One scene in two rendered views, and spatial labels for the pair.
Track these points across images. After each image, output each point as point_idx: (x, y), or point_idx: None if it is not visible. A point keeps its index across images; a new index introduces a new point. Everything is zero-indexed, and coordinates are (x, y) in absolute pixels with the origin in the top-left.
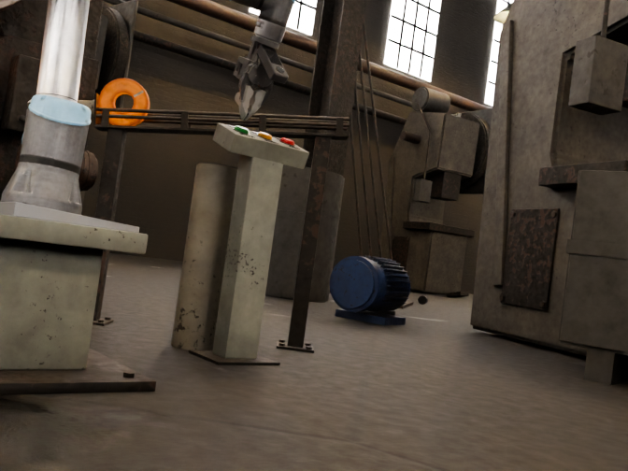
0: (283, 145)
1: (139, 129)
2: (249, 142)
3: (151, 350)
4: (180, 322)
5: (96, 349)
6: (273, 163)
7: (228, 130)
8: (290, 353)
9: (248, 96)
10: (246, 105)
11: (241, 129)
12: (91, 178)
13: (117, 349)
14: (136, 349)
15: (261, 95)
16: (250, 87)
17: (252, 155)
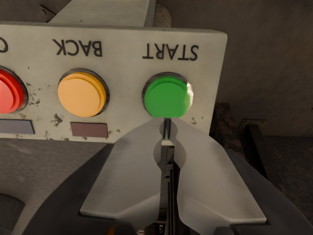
0: (31, 38)
1: None
2: (167, 29)
3: (200, 3)
4: (171, 24)
5: (241, 7)
6: (79, 23)
7: (218, 83)
8: (68, 0)
9: (204, 164)
10: (192, 136)
11: (179, 85)
12: None
13: (227, 4)
14: (210, 6)
15: (119, 180)
16: (221, 214)
17: (145, 26)
